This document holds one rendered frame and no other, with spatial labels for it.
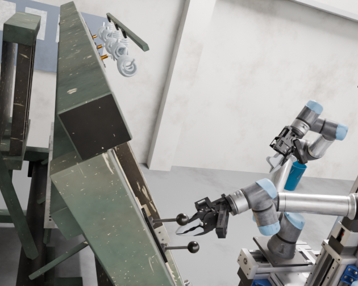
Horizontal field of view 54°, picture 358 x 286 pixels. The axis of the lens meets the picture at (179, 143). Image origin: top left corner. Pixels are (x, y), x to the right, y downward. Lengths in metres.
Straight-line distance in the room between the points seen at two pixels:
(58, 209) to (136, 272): 0.22
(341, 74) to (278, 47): 1.22
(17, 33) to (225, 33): 3.08
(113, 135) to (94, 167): 0.07
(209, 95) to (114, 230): 4.16
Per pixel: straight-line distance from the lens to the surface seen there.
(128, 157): 1.65
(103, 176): 0.66
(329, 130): 1.70
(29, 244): 2.01
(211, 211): 1.17
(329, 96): 5.89
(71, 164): 0.65
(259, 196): 1.21
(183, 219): 1.03
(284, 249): 1.99
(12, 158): 2.36
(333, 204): 1.41
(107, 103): 0.60
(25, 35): 2.10
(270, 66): 5.12
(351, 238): 1.81
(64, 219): 0.78
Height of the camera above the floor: 2.10
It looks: 21 degrees down
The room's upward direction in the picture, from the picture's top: 15 degrees clockwise
